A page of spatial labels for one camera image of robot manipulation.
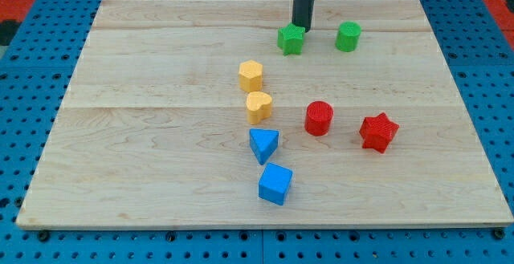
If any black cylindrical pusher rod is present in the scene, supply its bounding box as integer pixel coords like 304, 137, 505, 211
292, 0, 315, 32

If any green star block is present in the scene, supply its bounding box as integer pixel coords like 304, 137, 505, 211
277, 23, 305, 56

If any red star block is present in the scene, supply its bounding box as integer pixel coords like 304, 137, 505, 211
359, 112, 400, 153

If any green cylinder block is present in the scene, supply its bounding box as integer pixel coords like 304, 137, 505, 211
335, 21, 361, 52

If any yellow hexagon block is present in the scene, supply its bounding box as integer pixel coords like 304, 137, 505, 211
239, 60, 263, 92

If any yellow heart block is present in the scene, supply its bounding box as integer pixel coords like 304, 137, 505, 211
246, 91, 273, 124

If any red cylinder block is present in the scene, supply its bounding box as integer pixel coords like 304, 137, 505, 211
304, 101, 333, 136

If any blue triangle block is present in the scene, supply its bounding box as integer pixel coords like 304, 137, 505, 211
249, 128, 279, 165

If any blue cube block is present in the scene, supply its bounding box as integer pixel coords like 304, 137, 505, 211
258, 163, 293, 205

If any wooden board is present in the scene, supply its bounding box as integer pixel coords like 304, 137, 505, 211
16, 0, 513, 230

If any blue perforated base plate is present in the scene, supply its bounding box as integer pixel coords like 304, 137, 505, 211
1, 0, 513, 263

